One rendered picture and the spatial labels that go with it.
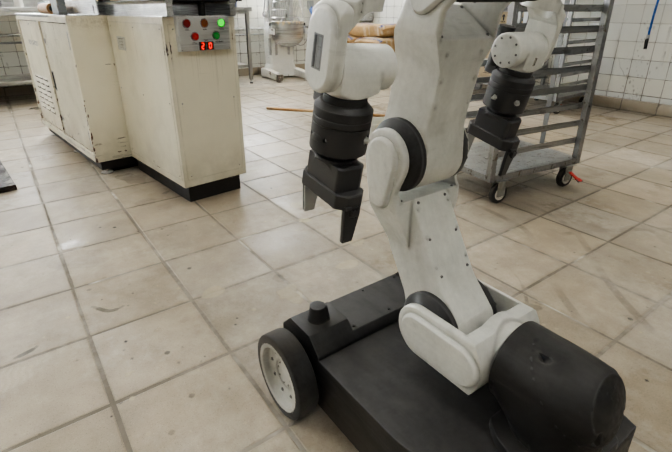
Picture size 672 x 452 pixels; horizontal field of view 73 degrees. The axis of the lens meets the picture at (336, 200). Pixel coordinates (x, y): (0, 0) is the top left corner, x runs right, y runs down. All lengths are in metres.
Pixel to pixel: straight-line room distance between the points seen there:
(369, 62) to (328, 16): 0.09
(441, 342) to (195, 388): 0.65
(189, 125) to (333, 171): 1.58
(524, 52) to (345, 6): 0.46
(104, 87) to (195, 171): 0.78
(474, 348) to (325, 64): 0.53
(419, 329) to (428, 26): 0.55
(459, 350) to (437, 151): 0.36
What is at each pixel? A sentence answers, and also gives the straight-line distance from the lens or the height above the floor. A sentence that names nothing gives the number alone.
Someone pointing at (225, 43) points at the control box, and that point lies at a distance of 2.22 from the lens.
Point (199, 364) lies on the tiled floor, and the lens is 1.33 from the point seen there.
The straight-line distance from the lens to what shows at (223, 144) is 2.30.
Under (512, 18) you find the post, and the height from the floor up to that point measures 0.83.
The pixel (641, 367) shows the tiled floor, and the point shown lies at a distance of 1.51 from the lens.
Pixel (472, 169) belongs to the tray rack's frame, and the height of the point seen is 0.15.
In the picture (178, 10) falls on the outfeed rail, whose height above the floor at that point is 0.86.
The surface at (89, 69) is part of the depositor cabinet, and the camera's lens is 2.75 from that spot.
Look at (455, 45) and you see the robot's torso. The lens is 0.81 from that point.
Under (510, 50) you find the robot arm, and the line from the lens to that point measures 0.97.
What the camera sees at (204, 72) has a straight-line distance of 2.21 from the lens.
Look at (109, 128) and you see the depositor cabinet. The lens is 2.81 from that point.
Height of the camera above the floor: 0.87
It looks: 23 degrees down
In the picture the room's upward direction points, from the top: straight up
